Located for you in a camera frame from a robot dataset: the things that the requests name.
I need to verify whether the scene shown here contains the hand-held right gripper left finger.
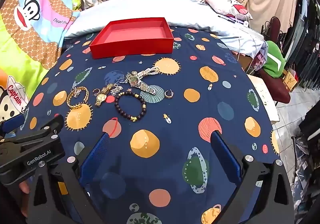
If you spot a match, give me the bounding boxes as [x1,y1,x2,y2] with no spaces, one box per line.
[26,132,112,224]

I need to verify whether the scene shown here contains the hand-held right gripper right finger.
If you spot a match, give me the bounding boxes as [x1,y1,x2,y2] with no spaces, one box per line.
[210,131,295,224]

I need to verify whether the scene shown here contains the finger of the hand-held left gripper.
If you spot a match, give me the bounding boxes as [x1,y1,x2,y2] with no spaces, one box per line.
[0,114,26,137]
[15,113,65,141]

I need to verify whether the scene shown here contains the gold chain bracelet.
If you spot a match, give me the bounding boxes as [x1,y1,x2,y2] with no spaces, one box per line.
[67,86,90,110]

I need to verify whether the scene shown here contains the dark bead bracelet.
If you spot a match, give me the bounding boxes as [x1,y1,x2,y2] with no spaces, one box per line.
[114,91,147,122]

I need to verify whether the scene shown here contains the gold wristwatch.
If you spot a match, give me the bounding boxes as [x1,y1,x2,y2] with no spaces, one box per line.
[95,83,114,107]

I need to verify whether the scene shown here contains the silver flower chain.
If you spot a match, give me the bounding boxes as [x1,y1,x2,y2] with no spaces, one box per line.
[110,78,128,96]

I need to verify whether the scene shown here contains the silver wristwatch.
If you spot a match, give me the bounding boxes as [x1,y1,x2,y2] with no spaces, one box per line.
[125,71,158,95]

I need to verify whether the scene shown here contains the white pearl bracelet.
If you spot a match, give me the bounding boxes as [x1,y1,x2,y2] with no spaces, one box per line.
[136,63,162,80]

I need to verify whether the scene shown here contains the red cardboard box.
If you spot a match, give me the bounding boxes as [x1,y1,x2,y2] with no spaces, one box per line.
[89,17,174,59]

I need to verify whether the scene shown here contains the person's left hand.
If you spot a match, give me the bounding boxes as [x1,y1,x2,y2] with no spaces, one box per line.
[19,179,31,217]

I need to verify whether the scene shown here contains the navy planet print blanket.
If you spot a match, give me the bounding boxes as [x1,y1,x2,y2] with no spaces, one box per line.
[19,25,282,224]

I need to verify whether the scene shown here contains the plastic wrapped packages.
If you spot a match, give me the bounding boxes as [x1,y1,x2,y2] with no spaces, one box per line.
[291,136,320,224]

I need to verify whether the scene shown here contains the dark red chair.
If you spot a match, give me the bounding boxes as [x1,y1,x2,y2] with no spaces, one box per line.
[255,16,292,104]

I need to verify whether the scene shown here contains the cartoon monkey print blanket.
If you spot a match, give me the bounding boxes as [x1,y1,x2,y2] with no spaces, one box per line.
[0,0,83,126]

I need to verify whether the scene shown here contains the green cloth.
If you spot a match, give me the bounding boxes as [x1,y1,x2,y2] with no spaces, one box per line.
[261,40,287,78]

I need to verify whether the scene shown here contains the light blue blanket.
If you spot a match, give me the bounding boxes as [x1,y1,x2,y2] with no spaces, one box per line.
[64,0,265,55]

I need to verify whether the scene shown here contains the hanging dark clothes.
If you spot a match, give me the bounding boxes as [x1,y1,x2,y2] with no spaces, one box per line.
[282,0,320,89]

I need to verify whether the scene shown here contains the pink pillow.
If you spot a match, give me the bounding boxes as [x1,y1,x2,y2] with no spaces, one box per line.
[205,0,253,21]

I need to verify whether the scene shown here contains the white cable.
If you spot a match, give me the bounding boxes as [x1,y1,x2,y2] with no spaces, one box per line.
[228,0,250,64]

